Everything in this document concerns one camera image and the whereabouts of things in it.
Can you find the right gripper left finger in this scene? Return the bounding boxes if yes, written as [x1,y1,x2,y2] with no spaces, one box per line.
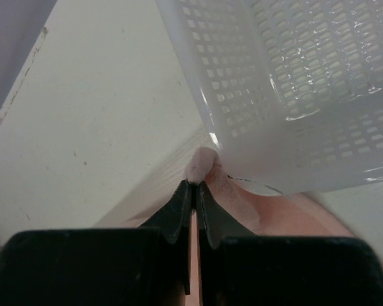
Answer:
[139,180,192,295]

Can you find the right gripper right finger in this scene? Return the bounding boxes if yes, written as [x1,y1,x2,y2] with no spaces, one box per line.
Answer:
[196,182,255,249]

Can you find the pink towel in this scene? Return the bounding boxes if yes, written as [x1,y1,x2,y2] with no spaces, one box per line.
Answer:
[95,146,355,306]

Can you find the white plastic basket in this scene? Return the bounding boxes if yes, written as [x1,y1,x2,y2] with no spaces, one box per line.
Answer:
[157,0,383,196]

